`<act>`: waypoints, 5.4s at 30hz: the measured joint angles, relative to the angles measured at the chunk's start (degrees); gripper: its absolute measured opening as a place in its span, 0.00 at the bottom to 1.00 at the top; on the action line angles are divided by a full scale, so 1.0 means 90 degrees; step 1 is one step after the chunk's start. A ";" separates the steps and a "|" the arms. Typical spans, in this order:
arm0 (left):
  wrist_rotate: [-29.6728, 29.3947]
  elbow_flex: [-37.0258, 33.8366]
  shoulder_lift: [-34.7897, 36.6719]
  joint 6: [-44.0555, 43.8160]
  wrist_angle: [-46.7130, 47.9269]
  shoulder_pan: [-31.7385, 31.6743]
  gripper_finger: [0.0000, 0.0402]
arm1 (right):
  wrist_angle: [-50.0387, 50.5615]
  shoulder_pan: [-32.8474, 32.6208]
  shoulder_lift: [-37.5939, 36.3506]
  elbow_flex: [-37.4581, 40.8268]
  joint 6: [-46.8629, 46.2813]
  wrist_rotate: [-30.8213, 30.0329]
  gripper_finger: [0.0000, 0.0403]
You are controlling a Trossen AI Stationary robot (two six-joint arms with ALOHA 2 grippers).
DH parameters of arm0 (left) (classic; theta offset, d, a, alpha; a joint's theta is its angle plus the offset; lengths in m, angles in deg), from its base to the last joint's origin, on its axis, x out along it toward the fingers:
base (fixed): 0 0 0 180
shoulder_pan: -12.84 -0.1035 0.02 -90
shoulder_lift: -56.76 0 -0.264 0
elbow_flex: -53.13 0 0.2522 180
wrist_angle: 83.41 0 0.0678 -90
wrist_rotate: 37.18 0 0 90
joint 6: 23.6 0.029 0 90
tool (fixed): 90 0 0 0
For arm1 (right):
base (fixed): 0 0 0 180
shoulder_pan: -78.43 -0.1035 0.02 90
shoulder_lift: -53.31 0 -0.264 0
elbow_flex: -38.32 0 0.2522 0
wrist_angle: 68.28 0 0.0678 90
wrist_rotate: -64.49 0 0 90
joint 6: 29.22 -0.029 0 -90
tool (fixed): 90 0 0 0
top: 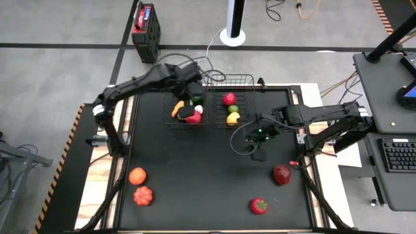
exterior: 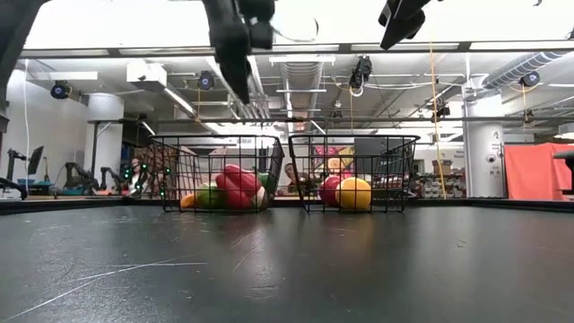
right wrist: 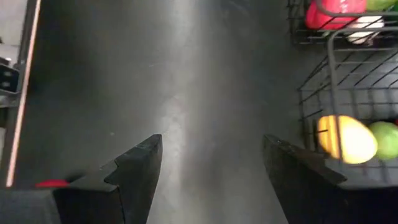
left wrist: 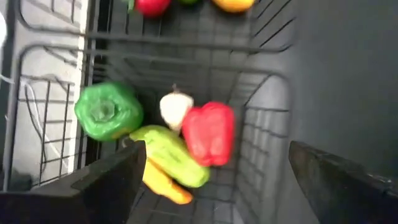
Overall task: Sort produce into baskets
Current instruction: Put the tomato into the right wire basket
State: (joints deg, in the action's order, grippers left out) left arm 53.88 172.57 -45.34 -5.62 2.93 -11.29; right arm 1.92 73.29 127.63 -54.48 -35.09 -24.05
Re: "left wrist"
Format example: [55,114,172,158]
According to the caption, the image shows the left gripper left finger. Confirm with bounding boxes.
[0,140,147,224]

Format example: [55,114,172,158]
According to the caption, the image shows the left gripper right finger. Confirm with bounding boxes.
[288,140,398,224]

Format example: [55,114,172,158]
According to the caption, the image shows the yellow orange chili pepper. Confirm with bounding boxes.
[142,156,194,205]

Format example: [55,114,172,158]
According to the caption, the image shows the green bell pepper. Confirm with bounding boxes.
[73,81,145,142]

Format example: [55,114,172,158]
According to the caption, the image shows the light green cucumber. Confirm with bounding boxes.
[128,124,211,189]

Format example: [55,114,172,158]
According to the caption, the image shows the white garlic bulb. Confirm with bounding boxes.
[159,91,195,132]

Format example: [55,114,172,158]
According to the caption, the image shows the red bell pepper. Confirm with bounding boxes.
[181,100,236,167]

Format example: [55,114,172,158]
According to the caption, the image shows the red strawberry green leaves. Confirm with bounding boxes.
[134,0,172,18]

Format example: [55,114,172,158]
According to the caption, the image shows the yellow lemon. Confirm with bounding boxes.
[211,0,256,14]

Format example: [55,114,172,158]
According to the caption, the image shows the black wire basket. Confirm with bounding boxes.
[17,0,299,55]
[2,42,295,224]

